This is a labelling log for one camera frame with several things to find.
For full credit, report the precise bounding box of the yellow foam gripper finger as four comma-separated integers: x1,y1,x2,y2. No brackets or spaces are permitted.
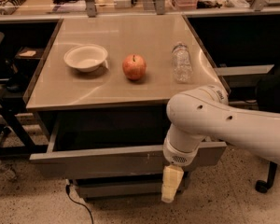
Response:
161,165,184,203

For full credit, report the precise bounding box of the grey top drawer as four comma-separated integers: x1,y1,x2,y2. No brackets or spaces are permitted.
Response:
29,114,228,180

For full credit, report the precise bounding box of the grey drawer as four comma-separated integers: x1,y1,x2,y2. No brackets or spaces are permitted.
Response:
74,175,191,199
29,114,228,180

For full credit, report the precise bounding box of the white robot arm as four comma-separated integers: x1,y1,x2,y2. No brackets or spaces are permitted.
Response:
161,85,280,203

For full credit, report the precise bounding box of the grey bottom drawer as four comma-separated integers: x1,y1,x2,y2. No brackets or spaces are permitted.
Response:
74,175,191,199

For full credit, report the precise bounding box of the clear plastic water bottle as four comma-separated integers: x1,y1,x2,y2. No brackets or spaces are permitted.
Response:
172,42,193,83

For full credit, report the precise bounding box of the red apple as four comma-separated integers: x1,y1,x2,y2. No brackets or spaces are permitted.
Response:
122,54,147,80

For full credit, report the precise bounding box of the grey metal shelf beam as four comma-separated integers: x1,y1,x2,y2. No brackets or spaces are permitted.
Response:
215,64,273,77

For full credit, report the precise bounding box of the black office chair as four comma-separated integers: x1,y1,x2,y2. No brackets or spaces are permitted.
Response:
255,63,280,194

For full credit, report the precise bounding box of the white paper bowl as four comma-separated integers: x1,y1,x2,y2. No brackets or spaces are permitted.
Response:
63,44,108,73

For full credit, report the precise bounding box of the black power cable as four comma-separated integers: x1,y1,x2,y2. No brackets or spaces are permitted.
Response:
64,184,95,224

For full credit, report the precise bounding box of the black folding table frame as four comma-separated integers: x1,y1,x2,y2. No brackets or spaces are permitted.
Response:
0,101,48,160

